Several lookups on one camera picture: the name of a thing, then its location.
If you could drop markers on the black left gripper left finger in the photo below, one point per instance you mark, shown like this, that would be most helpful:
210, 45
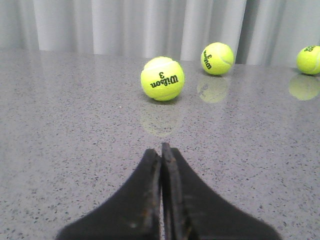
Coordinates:
132, 213

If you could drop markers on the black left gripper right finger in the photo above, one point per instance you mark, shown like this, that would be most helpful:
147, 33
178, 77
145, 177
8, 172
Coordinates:
193, 211

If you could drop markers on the yellow tennis ball far left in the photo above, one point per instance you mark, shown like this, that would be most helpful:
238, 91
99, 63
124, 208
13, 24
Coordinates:
162, 78

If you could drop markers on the yellow tennis ball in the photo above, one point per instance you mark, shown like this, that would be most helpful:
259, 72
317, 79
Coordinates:
217, 58
308, 60
162, 78

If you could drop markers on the yellow tennis ball centre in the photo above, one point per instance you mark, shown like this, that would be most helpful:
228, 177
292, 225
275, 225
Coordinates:
308, 60

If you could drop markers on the grey pleated curtain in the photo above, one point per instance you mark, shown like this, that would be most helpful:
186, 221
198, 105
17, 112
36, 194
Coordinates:
260, 32

